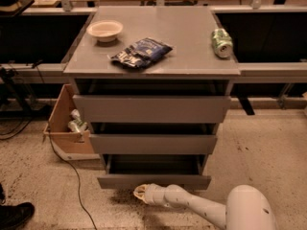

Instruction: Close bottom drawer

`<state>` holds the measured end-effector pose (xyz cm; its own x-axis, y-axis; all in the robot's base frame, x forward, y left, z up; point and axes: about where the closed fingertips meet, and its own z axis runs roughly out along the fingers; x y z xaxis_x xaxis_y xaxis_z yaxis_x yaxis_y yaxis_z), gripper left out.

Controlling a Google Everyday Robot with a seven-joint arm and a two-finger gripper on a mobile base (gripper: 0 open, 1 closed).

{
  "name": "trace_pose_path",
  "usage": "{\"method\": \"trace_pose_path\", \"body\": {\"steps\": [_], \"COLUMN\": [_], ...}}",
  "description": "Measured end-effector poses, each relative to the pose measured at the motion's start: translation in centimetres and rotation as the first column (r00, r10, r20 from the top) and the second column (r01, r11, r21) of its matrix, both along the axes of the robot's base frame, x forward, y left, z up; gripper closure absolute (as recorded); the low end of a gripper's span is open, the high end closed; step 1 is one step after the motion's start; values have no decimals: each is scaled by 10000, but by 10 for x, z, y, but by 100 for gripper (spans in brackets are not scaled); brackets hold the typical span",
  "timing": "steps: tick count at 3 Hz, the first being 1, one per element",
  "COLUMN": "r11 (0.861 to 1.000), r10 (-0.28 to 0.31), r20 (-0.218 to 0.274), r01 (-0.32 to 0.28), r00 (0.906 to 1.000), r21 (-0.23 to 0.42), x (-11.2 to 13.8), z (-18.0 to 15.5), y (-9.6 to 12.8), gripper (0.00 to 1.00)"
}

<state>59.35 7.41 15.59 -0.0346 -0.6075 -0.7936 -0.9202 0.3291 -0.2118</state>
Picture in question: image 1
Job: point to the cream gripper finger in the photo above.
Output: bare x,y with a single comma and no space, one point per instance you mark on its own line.
139,192

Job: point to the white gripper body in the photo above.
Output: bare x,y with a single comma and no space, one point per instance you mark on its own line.
154,194

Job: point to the grey bottom drawer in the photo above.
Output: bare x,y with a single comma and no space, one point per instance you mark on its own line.
129,171

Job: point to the grey drawer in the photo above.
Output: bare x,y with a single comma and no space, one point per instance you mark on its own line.
117,138
129,171
152,101

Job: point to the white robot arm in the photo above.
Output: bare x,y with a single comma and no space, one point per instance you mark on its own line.
246,208

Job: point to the grey middle drawer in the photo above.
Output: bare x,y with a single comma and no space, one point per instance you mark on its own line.
117,138

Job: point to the grey top drawer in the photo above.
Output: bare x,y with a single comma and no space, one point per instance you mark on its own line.
152,101

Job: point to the grey drawer cabinet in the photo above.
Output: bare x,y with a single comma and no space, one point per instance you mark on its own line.
187,29

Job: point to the cardboard box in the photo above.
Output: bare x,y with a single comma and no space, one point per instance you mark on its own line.
69,142

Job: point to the green can in box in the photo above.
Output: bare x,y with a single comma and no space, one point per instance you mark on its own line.
76,124

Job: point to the black shoe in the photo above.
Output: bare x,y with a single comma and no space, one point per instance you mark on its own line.
11,217

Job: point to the blue chip bag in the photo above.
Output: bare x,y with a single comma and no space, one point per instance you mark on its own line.
142,53

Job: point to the white bowl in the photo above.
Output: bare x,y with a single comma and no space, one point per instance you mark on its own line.
105,30

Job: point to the green soda can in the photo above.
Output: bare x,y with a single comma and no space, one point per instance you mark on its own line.
221,43

